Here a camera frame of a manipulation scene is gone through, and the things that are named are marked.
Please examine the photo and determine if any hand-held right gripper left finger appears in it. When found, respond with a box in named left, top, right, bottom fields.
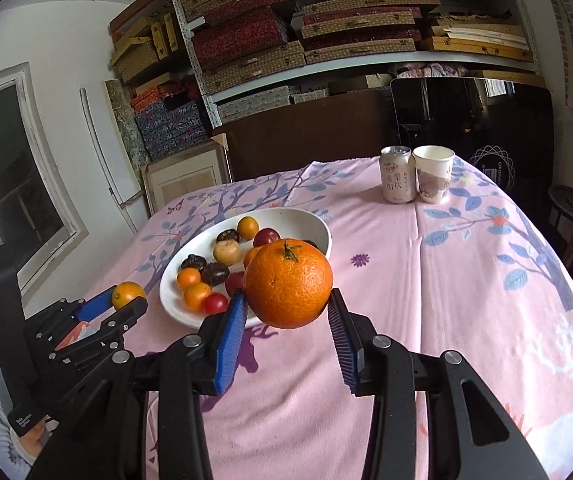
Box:
left=26, top=290, right=248, bottom=480

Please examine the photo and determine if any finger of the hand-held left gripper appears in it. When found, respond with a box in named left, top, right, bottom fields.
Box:
left=64, top=296, right=148, bottom=357
left=69, top=286, right=118, bottom=323

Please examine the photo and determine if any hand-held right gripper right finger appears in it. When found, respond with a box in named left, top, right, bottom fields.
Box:
left=327, top=287, right=550, bottom=480

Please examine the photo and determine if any small orange citrus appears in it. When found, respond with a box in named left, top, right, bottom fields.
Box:
left=111, top=281, right=146, bottom=311
left=176, top=267, right=202, bottom=291
left=182, top=282, right=213, bottom=312

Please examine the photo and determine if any dark red plum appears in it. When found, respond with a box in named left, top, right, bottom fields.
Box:
left=225, top=271, right=246, bottom=298

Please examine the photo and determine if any large orange with stem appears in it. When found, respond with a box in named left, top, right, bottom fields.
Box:
left=244, top=239, right=334, bottom=330

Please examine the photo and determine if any white plate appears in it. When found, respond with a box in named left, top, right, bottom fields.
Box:
left=159, top=207, right=333, bottom=330

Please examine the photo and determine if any person's left forearm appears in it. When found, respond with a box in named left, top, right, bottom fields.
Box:
left=0, top=400, right=34, bottom=478

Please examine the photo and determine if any person's left hand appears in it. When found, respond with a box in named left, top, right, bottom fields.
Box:
left=16, top=417, right=60, bottom=461

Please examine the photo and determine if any small bright red fruit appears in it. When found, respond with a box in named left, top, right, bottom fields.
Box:
left=202, top=293, right=230, bottom=315

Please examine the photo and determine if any orange mandarin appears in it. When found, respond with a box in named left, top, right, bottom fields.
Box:
left=243, top=246, right=267, bottom=273

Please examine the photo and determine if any pink printed tablecloth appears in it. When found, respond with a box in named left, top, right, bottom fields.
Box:
left=79, top=156, right=573, bottom=480

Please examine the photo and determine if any pale beige round fruit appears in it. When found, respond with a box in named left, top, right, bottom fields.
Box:
left=213, top=240, right=241, bottom=264

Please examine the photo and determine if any small yellow-orange kumquat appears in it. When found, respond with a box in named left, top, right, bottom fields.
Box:
left=237, top=216, right=260, bottom=240

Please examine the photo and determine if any white narrow board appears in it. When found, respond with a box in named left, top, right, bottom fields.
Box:
left=80, top=87, right=150, bottom=233

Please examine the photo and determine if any white-framed dark window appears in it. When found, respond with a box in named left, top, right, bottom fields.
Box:
left=0, top=62, right=90, bottom=376

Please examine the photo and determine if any white drink can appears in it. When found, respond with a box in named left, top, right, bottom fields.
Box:
left=380, top=145, right=417, bottom=204

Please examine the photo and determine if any grey-green marble slab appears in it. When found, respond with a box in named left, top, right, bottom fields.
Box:
left=105, top=79, right=150, bottom=166

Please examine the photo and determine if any stack of blue floral boxes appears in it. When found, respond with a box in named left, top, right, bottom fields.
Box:
left=134, top=100, right=210, bottom=161

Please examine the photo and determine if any white paper cup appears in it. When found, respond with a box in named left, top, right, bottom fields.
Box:
left=413, top=145, right=455, bottom=204

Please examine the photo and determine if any dark brown board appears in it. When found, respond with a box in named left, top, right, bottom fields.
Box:
left=211, top=105, right=397, bottom=183

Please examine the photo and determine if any orange patterned box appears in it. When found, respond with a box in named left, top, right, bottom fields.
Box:
left=131, top=85, right=202, bottom=111

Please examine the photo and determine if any white metal shelf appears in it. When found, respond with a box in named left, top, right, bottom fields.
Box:
left=169, top=0, right=547, bottom=128

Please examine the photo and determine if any glossy black panel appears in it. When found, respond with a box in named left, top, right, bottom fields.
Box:
left=391, top=76, right=555, bottom=196

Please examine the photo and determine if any pile of tan wicker cases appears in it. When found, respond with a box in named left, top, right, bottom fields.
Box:
left=109, top=10, right=187, bottom=86

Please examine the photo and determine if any round dark stool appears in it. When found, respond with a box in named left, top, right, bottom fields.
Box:
left=547, top=185, right=573, bottom=241

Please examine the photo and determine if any pink cloth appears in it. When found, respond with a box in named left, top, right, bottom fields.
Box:
left=391, top=62, right=470, bottom=78

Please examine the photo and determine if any stack of woven gift boxes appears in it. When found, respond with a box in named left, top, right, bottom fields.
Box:
left=176, top=0, right=535, bottom=111

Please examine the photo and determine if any wooden picture frame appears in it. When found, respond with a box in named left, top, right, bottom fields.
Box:
left=141, top=140, right=232, bottom=216

